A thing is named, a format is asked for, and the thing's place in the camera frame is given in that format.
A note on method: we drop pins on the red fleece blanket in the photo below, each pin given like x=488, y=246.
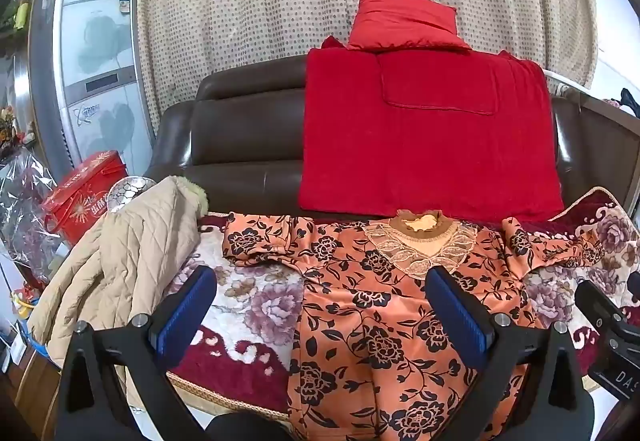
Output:
x=425, y=146

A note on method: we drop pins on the red gift box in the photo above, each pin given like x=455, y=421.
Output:
x=80, y=201

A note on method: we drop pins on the orange floral blouse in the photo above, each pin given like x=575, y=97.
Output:
x=350, y=321

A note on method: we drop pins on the floral plush blanket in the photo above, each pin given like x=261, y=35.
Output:
x=250, y=301

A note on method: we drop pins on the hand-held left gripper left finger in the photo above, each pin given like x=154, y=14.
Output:
x=187, y=306

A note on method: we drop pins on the beige quilted jacket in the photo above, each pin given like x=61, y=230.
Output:
x=115, y=261

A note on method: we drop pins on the brown leather sofa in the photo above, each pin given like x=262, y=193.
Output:
x=240, y=141

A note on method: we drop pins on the silver patterned bowl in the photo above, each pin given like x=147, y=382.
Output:
x=130, y=193

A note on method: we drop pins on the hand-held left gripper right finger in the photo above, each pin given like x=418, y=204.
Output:
x=457, y=311

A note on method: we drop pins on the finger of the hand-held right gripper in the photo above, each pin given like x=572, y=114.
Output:
x=597, y=303

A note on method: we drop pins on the silver refrigerator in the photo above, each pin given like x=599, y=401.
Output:
x=100, y=71

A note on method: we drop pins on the red pillow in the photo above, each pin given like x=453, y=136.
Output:
x=405, y=21

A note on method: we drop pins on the clear plastic wrap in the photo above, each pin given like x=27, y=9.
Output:
x=25, y=216

